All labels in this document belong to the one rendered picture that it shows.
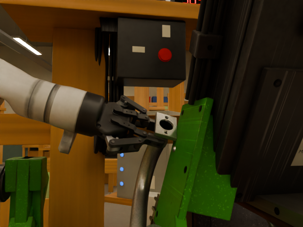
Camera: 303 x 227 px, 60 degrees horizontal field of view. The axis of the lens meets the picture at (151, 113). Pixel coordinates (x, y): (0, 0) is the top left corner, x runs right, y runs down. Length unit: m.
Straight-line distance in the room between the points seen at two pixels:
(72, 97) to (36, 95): 0.05
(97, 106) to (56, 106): 0.06
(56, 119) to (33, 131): 0.38
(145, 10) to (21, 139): 0.49
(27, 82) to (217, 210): 0.35
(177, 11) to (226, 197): 0.46
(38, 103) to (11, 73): 0.07
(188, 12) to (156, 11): 0.08
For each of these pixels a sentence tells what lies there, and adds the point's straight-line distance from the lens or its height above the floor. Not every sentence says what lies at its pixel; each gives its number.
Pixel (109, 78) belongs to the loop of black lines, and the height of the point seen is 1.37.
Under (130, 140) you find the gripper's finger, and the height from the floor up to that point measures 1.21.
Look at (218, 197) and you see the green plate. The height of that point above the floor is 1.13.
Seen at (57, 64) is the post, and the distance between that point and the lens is 0.75.
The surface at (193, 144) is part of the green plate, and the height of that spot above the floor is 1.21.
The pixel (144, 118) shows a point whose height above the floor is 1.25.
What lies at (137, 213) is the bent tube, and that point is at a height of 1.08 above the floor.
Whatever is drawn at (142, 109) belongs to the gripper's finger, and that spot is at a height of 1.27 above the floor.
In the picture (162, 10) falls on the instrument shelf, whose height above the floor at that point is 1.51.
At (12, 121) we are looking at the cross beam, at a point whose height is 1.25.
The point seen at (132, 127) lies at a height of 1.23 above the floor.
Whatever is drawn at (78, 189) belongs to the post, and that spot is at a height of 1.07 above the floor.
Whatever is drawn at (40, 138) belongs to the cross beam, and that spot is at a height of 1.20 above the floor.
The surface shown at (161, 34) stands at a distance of 0.67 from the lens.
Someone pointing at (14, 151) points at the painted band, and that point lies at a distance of 11.64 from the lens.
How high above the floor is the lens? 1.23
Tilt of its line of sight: 4 degrees up
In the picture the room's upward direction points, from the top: straight up
